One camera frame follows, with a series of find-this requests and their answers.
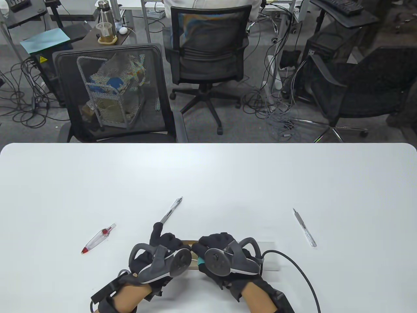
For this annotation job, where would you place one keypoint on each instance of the grey left hand controller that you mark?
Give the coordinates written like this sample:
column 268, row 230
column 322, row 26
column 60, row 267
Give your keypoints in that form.
column 159, row 264

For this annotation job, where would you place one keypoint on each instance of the black wrist mount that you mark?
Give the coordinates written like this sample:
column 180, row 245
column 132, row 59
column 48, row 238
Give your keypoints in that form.
column 104, row 293
column 281, row 300

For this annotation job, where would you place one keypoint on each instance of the black right wrist mount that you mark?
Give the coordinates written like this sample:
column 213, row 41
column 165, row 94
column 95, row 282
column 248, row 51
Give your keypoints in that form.
column 281, row 300

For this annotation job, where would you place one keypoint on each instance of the slim clear pen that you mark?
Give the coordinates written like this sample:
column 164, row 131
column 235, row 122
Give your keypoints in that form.
column 304, row 228

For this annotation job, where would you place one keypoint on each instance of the steel-lid water bottle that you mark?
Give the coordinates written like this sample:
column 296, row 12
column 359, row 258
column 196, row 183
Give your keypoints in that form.
column 105, row 13

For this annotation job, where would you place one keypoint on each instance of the black mesh swivel chair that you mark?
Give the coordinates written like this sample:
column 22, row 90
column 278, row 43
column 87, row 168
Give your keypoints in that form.
column 208, row 39

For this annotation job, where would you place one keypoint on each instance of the person's left hand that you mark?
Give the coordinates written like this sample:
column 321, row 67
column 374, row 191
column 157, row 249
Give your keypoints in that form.
column 166, row 239

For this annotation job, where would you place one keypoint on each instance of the black mesh armchair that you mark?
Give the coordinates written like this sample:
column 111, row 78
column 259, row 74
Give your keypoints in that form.
column 65, row 81

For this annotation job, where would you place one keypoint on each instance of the black chrome-base office chair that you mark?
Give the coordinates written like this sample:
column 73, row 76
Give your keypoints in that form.
column 374, row 97

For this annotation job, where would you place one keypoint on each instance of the white computer mouse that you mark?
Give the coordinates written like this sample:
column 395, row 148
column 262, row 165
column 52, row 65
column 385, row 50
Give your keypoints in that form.
column 123, row 30

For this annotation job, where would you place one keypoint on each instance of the clear grey-grip gel pen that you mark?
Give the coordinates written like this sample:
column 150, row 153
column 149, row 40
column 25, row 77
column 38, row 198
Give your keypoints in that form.
column 172, row 208

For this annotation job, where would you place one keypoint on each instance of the clear red-tipped pen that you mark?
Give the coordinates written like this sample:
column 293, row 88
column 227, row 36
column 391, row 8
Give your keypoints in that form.
column 97, row 239

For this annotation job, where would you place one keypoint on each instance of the glass cup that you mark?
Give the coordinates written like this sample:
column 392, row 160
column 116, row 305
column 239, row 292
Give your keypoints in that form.
column 106, row 32

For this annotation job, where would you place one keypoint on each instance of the black keyboard tray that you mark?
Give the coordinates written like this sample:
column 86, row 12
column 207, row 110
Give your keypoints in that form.
column 358, row 19

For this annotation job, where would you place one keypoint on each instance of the black keyboard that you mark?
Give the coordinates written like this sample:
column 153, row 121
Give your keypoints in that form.
column 343, row 6

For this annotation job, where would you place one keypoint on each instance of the dark brown side desk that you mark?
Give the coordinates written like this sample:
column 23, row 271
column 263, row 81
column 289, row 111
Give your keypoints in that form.
column 125, row 38

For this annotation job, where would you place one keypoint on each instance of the black cabinet yellow label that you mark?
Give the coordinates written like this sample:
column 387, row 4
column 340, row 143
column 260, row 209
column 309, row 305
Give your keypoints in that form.
column 49, row 75

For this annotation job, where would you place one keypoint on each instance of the black left wrist mount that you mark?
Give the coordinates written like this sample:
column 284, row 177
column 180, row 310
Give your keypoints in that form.
column 104, row 293

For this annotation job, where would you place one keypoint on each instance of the kraft pull-out pencil case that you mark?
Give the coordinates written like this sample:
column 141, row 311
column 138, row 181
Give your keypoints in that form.
column 270, row 257

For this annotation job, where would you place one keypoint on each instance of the person's left forearm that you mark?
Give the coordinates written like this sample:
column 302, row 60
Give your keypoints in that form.
column 130, row 298

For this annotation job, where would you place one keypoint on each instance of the teal sheet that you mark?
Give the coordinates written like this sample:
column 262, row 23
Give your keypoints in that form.
column 45, row 40

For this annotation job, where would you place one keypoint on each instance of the person's right hand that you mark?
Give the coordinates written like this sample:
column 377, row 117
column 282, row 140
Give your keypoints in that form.
column 211, row 239

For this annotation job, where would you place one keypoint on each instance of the black stand tray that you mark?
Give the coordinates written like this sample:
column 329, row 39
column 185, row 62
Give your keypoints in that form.
column 22, row 14

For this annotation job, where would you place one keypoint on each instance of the grey hand controller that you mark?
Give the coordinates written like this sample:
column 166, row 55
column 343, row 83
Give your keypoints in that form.
column 159, row 264
column 228, row 260

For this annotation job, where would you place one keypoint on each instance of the green binder clip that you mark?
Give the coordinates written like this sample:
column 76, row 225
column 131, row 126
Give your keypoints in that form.
column 200, row 261

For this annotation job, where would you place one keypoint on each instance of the grey right hand controller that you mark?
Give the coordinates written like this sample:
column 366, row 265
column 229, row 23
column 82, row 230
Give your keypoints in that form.
column 228, row 260

